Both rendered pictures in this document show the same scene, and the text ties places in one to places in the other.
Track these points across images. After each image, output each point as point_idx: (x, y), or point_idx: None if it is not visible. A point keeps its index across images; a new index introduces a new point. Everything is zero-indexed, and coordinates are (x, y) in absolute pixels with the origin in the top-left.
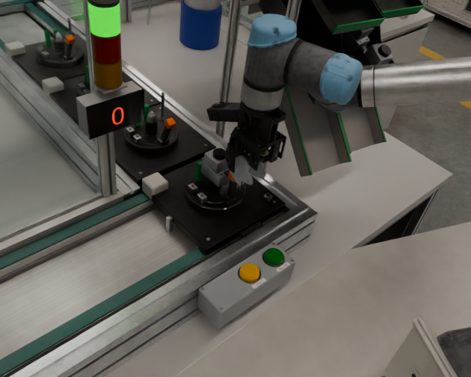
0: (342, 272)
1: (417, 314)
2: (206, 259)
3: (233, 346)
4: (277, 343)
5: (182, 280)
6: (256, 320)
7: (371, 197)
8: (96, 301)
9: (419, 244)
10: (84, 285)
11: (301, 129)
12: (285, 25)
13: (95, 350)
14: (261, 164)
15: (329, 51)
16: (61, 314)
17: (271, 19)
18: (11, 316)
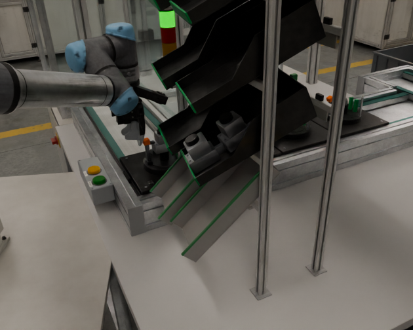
0: (92, 248)
1: (27, 281)
2: (114, 159)
3: (75, 190)
4: (63, 205)
5: (105, 151)
6: (84, 200)
7: (167, 300)
8: (118, 141)
9: (88, 318)
10: None
11: (189, 176)
12: (112, 25)
13: (84, 131)
14: (130, 131)
15: (88, 39)
16: (117, 133)
17: (120, 23)
18: (124, 124)
